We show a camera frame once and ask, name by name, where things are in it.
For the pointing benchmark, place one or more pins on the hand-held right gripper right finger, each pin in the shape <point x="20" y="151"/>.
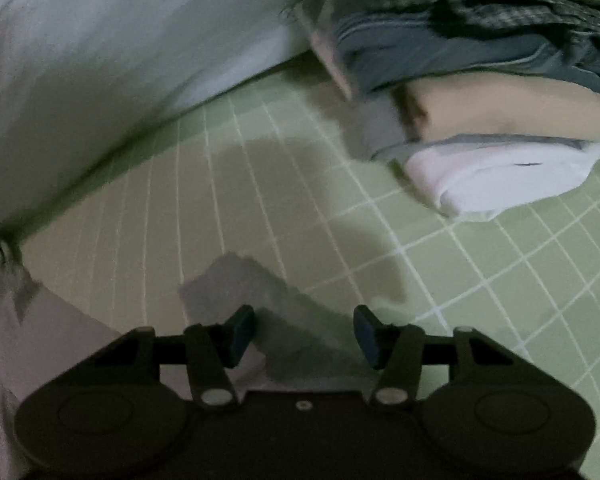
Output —
<point x="366" y="332"/>

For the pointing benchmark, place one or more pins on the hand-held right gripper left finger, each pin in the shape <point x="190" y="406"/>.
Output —
<point x="241" y="332"/>

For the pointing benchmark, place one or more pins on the grey sweatpants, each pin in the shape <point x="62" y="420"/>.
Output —
<point x="260" y="305"/>

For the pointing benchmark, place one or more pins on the green cutting mat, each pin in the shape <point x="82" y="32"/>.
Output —
<point x="480" y="285"/>

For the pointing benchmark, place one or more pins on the white folded garment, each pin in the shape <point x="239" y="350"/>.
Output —
<point x="480" y="185"/>

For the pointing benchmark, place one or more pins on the beige folded garment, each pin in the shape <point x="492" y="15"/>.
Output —
<point x="505" y="105"/>

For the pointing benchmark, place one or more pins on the blue-grey striped folded garment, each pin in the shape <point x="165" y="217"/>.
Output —
<point x="405" y="55"/>

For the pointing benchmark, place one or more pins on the pale carrot print quilt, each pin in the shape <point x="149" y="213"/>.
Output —
<point x="105" y="60"/>

